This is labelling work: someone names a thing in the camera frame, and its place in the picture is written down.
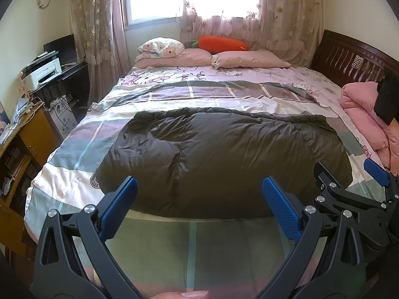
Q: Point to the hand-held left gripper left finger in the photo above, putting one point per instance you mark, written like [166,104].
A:
[120,205]

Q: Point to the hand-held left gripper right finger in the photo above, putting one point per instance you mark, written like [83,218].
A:
[280,208]

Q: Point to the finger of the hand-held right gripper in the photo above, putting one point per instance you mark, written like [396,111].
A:
[322,176]
[377,171]

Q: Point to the brown puffer jacket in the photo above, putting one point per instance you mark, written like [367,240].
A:
[218,162]

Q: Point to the person's left hand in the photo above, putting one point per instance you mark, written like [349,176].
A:
[180,295]

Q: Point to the pink blanket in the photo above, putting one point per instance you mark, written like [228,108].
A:
[358,106]

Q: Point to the dark cloth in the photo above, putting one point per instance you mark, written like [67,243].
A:
[388,99]

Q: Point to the checked bed quilt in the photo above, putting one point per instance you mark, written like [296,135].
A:
[93,137]

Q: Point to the white floral box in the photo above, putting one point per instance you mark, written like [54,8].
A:
[64,121]

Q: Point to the wooden cabinet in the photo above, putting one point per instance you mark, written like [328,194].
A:
[34,140]

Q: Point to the white headboard sticker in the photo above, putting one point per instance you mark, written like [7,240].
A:
[357,61]

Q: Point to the dark wooden headboard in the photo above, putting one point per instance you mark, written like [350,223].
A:
[339,53]

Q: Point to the pink printed bed sheet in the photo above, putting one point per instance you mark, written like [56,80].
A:
[249,74]

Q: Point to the black desk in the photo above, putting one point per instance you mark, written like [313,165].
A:
[74,78]

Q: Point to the papers pile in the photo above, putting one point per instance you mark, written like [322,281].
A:
[23,109]

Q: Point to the pink pillow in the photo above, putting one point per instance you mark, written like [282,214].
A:
[187,57]
[249,59]

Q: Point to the white printer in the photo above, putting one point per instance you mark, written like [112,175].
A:
[40,73]

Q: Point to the pink floral curtain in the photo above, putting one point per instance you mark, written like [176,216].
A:
[93,21]
[290,21]

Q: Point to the white floral pillow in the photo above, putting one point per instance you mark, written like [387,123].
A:
[160,46]

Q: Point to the orange carrot plush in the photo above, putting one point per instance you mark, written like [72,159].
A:
[221,44]

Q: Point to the black monitor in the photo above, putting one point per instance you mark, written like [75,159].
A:
[62,48]

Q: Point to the window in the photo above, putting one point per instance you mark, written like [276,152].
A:
[156,0]

